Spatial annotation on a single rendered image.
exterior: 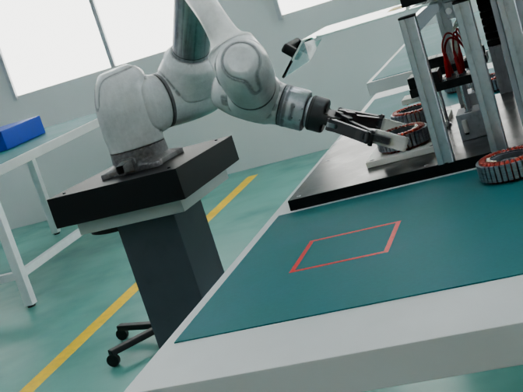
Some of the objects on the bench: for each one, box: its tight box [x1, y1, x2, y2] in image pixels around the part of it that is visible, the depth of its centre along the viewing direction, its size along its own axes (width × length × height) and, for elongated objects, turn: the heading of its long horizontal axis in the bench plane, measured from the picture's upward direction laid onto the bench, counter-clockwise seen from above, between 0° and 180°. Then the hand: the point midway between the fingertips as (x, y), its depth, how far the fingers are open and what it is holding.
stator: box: [476, 145, 523, 184], centre depth 167 cm, size 11×11×4 cm
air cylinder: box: [455, 104, 486, 142], centre depth 199 cm, size 5×8×6 cm
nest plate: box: [366, 138, 434, 169], centre depth 204 cm, size 15×15×1 cm
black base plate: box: [288, 91, 523, 211], centre depth 215 cm, size 47×64×2 cm
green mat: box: [174, 170, 523, 344], centre depth 149 cm, size 94×61×1 cm, turn 130°
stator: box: [377, 122, 430, 154], centre depth 204 cm, size 11×11×4 cm
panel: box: [490, 0, 523, 128], centre depth 205 cm, size 1×66×30 cm, turn 40°
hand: (401, 136), depth 204 cm, fingers closed on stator, 11 cm apart
